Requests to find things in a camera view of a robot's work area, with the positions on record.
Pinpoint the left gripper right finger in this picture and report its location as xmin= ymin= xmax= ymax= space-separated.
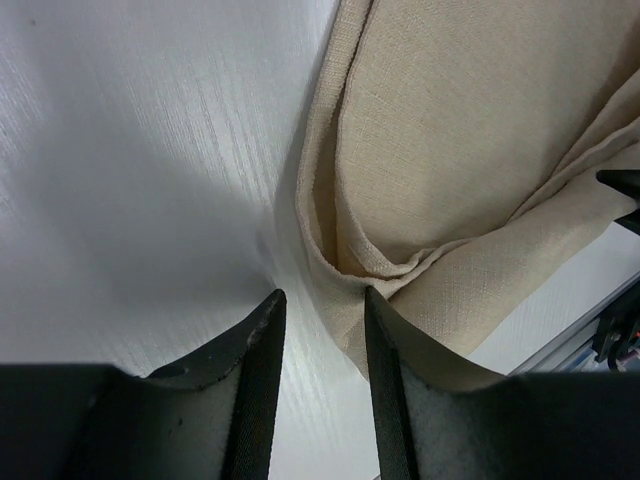
xmin=364 ymin=288 xmax=639 ymax=479

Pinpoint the beige cloth napkin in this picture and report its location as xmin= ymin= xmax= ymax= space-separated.
xmin=296 ymin=1 xmax=639 ymax=373

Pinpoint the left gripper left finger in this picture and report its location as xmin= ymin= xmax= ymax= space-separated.
xmin=1 ymin=290 xmax=286 ymax=479

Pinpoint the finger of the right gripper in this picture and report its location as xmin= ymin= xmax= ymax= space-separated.
xmin=597 ymin=169 xmax=640 ymax=235

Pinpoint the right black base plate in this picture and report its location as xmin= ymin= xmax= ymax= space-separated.
xmin=592 ymin=289 xmax=639 ymax=371

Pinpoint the aluminium front rail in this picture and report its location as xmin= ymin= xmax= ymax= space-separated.
xmin=510 ymin=274 xmax=639 ymax=375

